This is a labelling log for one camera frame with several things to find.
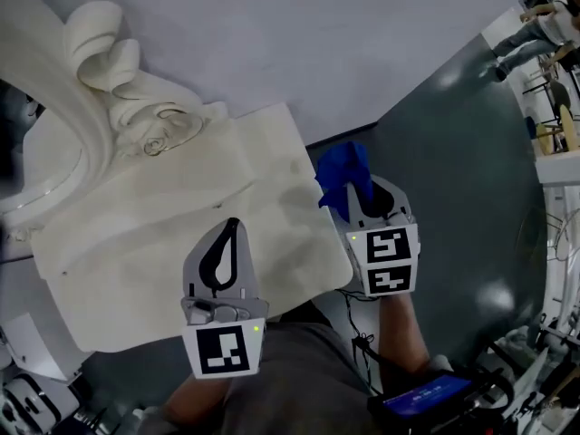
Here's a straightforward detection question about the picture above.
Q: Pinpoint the wooden round board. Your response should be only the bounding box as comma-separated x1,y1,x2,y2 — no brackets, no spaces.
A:
536,123,557,156

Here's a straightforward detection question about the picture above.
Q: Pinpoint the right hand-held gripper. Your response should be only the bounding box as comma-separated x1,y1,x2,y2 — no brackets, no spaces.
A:
344,174,422,299

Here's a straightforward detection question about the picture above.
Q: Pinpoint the black phone with mount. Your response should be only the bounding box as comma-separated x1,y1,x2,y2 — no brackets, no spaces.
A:
365,368,516,428

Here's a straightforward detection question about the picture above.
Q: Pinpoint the white dressing table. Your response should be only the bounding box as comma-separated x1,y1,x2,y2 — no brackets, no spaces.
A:
29,101,354,355

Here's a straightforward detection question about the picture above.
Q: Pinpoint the person's grey clothing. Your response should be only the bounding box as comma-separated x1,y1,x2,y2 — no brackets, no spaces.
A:
135,300,386,435

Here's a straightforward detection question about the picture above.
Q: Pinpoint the person's right forearm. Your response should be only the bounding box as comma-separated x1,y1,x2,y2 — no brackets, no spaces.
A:
377,295,431,382

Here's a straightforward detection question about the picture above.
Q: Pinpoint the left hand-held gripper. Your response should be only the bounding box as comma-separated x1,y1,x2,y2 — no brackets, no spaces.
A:
179,218,270,381

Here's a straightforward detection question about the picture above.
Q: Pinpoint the blue cloth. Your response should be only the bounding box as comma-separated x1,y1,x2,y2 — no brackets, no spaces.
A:
314,140,375,224

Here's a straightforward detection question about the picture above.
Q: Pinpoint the person's left forearm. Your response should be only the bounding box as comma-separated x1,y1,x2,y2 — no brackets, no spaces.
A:
161,375,233,428

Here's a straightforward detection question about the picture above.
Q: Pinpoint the oval mirror ornate white frame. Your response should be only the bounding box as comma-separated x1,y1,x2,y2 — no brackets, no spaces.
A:
0,0,230,244

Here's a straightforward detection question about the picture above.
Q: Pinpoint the black metal chair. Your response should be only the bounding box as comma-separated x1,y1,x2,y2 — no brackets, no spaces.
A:
523,54,575,126

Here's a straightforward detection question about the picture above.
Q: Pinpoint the wooden oval board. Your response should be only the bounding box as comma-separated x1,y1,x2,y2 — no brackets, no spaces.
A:
559,104,580,153

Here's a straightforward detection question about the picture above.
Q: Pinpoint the white display shelf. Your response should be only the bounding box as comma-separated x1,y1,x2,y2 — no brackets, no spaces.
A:
534,150,580,348

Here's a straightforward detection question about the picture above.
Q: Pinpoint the white cabinet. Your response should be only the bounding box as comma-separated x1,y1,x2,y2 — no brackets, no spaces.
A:
0,313,94,383

